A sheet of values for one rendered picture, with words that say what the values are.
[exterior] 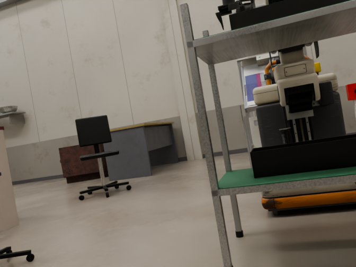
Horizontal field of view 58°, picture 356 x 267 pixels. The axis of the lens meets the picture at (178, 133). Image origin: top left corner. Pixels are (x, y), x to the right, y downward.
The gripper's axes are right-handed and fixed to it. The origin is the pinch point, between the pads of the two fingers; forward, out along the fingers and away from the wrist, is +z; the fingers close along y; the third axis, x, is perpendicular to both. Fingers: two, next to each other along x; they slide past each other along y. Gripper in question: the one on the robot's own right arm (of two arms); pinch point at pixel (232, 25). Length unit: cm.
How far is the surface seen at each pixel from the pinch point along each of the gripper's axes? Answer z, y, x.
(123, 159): 67, -213, 310
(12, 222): 99, -223, 86
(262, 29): 12.0, 11.9, -25.5
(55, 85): -112, -428, 474
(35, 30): -241, -457, 472
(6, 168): 51, -223, 89
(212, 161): 58, -15, -24
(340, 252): 104, 29, -7
